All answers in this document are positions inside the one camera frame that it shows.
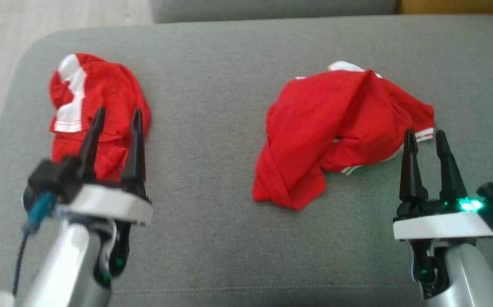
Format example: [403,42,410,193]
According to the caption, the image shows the red white-striped shorts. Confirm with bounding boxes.
[49,53,151,182]

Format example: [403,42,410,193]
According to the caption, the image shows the large grey sofa seat cushion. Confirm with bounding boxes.
[0,15,493,307]

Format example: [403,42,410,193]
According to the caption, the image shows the yellow sofa back cushion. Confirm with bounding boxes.
[398,0,493,15]

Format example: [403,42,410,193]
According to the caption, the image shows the red number 23 jersey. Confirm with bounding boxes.
[252,61,436,210]

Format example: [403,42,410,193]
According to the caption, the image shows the small grey sofa seat cushion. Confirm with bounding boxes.
[151,0,400,24]

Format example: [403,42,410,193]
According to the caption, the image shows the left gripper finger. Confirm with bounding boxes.
[121,109,147,197]
[78,107,106,182]

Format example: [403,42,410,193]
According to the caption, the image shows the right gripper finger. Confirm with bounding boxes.
[399,128,428,203]
[435,130,469,202]

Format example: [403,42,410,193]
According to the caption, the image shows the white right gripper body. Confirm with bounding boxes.
[393,200,493,241]

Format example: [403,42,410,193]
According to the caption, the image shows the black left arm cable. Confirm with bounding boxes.
[12,230,32,297]

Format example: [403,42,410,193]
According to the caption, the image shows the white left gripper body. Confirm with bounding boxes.
[57,181,153,226]

